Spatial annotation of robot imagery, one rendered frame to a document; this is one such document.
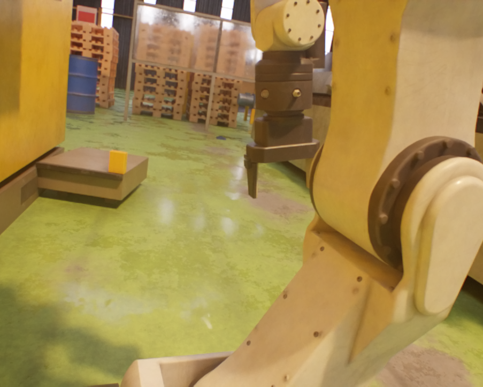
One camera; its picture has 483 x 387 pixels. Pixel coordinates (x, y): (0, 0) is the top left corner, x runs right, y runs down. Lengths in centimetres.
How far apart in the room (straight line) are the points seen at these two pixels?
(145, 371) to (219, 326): 70
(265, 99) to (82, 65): 595
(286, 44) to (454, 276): 36
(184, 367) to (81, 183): 163
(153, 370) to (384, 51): 45
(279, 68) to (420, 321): 37
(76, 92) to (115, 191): 452
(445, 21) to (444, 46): 2
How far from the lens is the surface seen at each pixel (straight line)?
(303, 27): 55
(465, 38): 42
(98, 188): 207
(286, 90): 56
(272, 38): 56
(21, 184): 195
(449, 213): 37
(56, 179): 214
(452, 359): 143
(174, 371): 56
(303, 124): 60
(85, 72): 647
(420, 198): 36
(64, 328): 118
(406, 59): 37
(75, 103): 647
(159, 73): 764
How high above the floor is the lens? 69
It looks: 15 degrees down
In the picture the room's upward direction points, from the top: 9 degrees clockwise
